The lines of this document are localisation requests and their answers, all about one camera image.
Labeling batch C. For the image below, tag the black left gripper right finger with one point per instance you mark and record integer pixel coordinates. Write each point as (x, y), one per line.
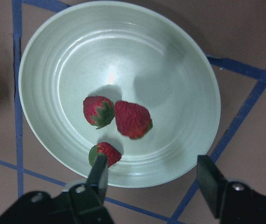
(211, 183)

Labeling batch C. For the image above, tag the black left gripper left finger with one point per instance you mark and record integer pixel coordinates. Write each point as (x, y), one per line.
(98, 177)

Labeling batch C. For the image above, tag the red strawberry moved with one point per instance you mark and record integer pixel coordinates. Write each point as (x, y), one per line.
(132, 120)
(113, 156)
(98, 111)

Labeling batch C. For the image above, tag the light green plate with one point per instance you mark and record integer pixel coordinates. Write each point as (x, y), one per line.
(123, 52)

